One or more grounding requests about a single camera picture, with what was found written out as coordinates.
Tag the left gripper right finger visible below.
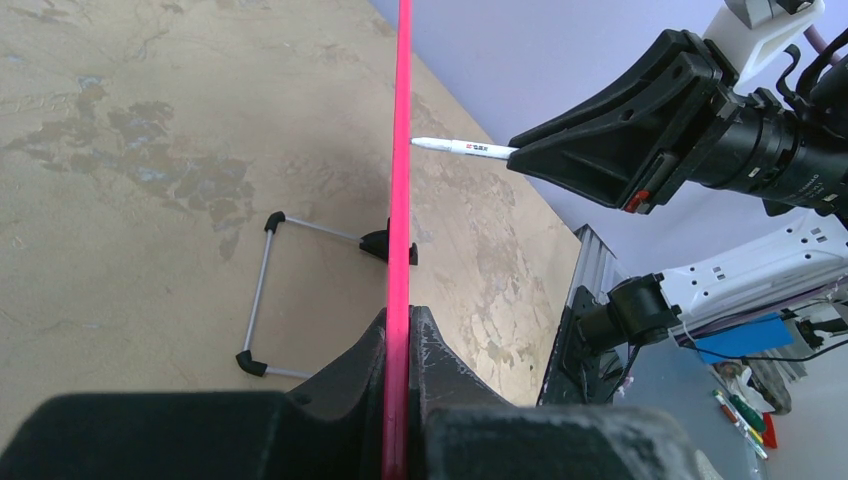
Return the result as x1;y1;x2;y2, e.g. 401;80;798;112
408;306;701;479

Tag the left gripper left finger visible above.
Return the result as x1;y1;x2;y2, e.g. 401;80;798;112
1;316;385;479

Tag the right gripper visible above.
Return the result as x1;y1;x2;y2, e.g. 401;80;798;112
507;30;740;215

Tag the red-framed whiteboard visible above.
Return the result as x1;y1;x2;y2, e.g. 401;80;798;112
412;1;847;479

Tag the white marker pen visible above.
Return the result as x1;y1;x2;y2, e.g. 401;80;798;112
410;137;517;161

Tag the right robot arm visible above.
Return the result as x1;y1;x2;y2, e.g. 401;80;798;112
507;30;847;354

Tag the blue box off table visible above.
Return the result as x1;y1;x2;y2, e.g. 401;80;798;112
695;313;793;364

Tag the green screwdriver off table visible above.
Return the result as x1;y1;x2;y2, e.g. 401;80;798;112
729;394;767;434

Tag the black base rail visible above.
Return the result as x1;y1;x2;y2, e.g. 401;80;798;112
536;225;627;406

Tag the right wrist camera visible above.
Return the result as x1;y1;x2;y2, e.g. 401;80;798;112
703;0;826;83

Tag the whiteboard wire stand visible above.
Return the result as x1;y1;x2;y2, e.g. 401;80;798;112
236;211;389;380

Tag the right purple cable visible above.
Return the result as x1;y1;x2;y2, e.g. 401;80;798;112
804;23;833;58

